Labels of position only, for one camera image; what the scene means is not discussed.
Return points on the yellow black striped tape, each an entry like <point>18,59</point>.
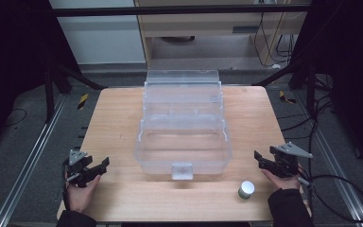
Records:
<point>286,97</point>

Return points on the aluminium floor rail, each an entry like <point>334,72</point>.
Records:
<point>337,157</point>
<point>28,164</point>

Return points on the black metal stand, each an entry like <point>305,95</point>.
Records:
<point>52,91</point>
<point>308,85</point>

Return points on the small green jar white lid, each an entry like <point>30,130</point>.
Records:
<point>246,189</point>

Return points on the person's left hand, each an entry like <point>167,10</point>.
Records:
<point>81,197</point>

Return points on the person's right hand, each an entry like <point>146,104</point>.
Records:
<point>282,182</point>

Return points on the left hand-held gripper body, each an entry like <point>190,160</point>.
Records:
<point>77,164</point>

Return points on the white cabinet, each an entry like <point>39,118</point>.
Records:
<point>100,38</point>

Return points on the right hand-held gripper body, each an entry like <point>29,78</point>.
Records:
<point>286,160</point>

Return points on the light wooden desk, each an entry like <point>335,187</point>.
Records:
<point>208,25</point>

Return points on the black curtain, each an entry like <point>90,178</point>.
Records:
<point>9,63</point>
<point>353,78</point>

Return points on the clear plastic tiered storage box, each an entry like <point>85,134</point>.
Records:
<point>182,132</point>

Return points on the black horizontal metal bar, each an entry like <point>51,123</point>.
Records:
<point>170,10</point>

